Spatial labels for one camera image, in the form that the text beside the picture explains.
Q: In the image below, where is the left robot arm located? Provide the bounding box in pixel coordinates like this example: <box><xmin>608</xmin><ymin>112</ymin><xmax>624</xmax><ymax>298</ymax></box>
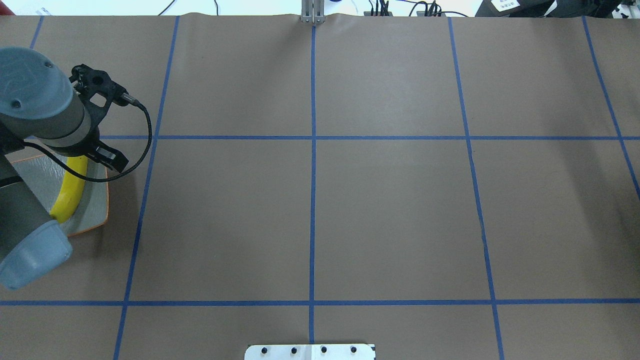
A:
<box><xmin>1</xmin><ymin>47</ymin><xmax>145</xmax><ymax>290</ymax></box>

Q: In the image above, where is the grey square plate orange rim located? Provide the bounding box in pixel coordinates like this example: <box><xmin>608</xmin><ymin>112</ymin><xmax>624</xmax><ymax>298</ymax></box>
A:
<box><xmin>10</xmin><ymin>155</ymin><xmax>109</xmax><ymax>237</ymax></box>

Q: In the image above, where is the white side desk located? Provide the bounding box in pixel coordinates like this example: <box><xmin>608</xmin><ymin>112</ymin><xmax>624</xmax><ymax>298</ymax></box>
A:
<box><xmin>0</xmin><ymin>0</ymin><xmax>640</xmax><ymax>18</ymax></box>

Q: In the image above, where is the brown paper table cover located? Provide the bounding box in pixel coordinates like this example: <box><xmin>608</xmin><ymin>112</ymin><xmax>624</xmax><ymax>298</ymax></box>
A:
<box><xmin>1</xmin><ymin>13</ymin><xmax>639</xmax><ymax>360</ymax></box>

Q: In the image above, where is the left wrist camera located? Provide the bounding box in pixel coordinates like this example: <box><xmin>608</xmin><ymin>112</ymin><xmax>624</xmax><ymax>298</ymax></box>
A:
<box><xmin>69</xmin><ymin>64</ymin><xmax>146</xmax><ymax>126</ymax></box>

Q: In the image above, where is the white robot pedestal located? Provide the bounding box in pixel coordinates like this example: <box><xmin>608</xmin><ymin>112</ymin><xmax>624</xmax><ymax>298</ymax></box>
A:
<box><xmin>244</xmin><ymin>343</ymin><xmax>377</xmax><ymax>360</ymax></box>

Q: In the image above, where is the aluminium frame post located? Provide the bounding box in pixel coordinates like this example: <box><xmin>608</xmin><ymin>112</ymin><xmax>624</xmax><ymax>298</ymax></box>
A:
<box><xmin>300</xmin><ymin>0</ymin><xmax>326</xmax><ymax>26</ymax></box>

